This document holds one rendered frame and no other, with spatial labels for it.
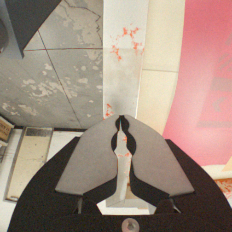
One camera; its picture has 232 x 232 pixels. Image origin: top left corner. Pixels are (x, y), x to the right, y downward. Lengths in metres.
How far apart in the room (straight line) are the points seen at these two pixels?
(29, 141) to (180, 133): 4.39
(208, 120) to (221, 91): 0.05
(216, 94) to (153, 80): 0.10
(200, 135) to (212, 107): 0.05
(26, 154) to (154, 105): 4.30
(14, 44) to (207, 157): 0.54
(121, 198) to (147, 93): 0.20
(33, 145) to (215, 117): 4.32
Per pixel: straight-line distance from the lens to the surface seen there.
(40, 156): 4.17
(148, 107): 0.19
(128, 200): 0.29
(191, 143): 0.25
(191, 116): 0.22
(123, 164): 0.20
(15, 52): 0.48
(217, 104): 0.23
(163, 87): 0.18
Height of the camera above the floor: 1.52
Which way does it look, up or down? 29 degrees down
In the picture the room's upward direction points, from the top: 179 degrees counter-clockwise
